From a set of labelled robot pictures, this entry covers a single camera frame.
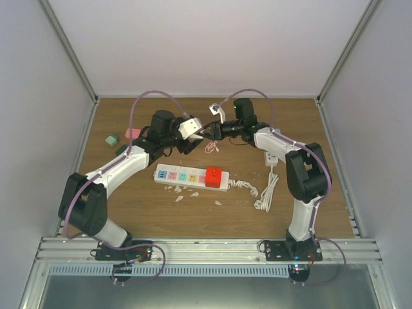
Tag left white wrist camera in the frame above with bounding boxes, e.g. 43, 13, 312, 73
178, 118, 203, 140

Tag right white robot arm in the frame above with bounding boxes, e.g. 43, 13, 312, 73
204, 98, 332, 261

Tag white multicolour power strip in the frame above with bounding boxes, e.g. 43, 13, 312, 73
153, 163, 259, 198

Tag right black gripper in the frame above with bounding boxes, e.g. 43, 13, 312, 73
198, 120, 243, 141

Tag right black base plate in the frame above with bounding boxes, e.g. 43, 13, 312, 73
257, 238, 323, 262

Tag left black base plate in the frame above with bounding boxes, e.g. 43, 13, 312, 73
90, 239, 153, 263

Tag grey slotted cable duct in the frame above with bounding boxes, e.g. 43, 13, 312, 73
49, 263, 288, 278

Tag small white power strip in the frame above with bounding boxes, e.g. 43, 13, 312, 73
254, 151, 279, 212

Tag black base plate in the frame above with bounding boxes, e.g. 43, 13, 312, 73
90, 239, 153, 263
257, 238, 323, 262

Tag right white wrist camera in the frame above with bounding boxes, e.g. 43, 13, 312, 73
209, 103, 226, 124

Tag light green plug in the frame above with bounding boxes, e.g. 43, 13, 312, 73
105, 135, 120, 147

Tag dark green dragon adapter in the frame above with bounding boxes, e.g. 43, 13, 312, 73
115, 144, 129, 156

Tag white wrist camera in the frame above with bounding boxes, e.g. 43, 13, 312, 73
178, 118, 203, 140
209, 103, 226, 124

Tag red cube socket adapter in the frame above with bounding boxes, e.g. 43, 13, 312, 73
205, 167, 222, 188

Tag pink plug adapter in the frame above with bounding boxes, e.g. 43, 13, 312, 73
125, 128, 141, 140

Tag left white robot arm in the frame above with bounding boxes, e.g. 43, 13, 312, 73
58, 110, 203, 260

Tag white charger with pink cable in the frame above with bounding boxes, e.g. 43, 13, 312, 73
204, 140, 220, 154

